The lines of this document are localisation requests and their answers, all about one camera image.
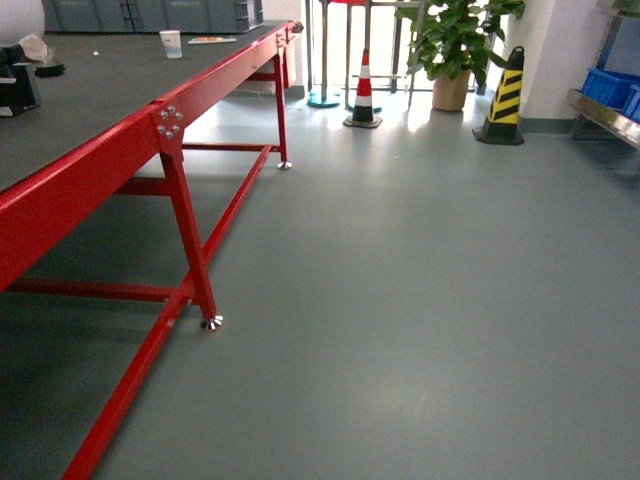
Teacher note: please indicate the red white traffic cone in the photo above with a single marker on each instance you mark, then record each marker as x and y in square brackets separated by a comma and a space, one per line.
[362, 115]

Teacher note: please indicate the black tape roll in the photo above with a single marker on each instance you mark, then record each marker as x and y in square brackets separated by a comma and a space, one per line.
[50, 70]

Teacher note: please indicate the blue bin on shelf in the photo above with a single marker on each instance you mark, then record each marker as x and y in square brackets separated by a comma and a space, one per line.
[619, 91]

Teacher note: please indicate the steel barrier posts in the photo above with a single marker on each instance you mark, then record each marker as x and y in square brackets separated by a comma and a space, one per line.
[338, 32]

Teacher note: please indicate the steel roller shelf rack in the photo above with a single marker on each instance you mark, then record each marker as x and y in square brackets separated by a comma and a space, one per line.
[596, 122]

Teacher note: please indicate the red conveyor table frame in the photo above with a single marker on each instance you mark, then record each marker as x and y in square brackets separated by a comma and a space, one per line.
[117, 126]

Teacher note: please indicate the grey plastic crate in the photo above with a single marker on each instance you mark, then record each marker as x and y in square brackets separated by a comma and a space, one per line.
[152, 16]

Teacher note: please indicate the potted green plant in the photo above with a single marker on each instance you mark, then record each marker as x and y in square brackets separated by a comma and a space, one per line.
[451, 42]

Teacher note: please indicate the yellow black traffic cone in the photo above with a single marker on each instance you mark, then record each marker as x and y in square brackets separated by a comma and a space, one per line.
[501, 125]

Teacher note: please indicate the white paper cup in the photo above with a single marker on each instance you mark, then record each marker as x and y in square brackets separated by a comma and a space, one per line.
[171, 41]

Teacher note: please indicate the black small bin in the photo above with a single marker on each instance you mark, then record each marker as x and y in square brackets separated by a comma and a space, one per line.
[19, 90]

